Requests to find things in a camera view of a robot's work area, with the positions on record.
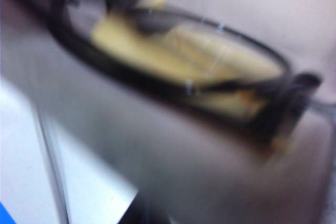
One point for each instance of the yellow lens cleaning cloth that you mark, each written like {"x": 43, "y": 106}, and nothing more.
{"x": 157, "y": 48}

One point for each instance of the black frame glasses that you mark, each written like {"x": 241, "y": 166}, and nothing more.
{"x": 131, "y": 79}

